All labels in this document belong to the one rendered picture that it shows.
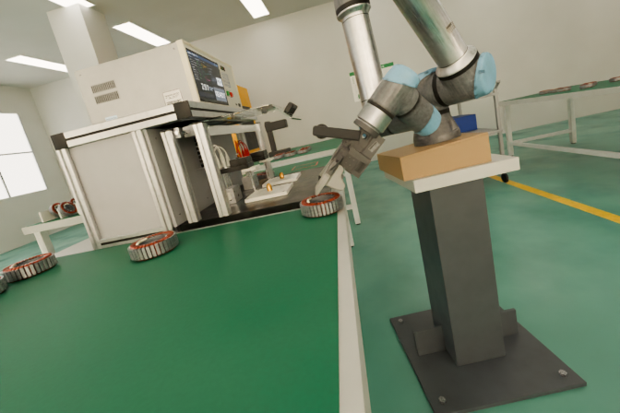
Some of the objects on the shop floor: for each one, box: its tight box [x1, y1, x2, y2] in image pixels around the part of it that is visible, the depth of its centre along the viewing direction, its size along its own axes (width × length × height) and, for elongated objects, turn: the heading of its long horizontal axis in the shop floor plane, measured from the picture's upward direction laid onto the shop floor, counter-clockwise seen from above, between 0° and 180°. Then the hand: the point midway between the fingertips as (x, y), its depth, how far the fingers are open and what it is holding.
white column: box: [46, 3, 118, 126], centre depth 441 cm, size 50×45×330 cm
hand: (315, 186), depth 75 cm, fingers open, 14 cm apart
